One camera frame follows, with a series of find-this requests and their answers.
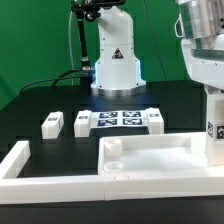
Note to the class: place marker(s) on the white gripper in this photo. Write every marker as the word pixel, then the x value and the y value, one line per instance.
pixel 205 65

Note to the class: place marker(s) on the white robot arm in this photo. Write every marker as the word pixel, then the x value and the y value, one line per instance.
pixel 200 26

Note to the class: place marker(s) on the white U-shaped fence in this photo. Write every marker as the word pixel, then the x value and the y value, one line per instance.
pixel 112 186

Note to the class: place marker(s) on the white desk top tray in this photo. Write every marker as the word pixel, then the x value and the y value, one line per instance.
pixel 182 153

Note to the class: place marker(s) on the marker sheet black white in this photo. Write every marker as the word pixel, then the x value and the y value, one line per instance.
pixel 120 118

